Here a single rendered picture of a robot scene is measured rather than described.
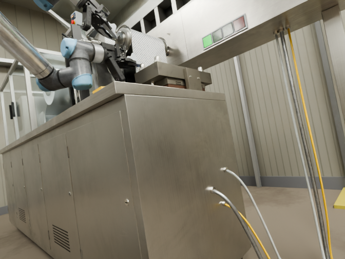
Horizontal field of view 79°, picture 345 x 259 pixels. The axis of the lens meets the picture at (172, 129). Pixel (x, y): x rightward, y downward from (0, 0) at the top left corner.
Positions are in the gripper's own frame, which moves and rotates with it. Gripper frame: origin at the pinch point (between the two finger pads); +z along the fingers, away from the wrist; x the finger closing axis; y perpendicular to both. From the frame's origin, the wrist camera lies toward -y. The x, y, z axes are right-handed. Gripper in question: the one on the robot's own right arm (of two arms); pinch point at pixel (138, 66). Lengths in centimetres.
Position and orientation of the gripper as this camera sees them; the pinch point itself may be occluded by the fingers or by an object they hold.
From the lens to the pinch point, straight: 111.3
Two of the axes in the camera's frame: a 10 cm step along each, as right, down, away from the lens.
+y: -1.6, -9.9, 0.6
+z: 6.8, -0.7, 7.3
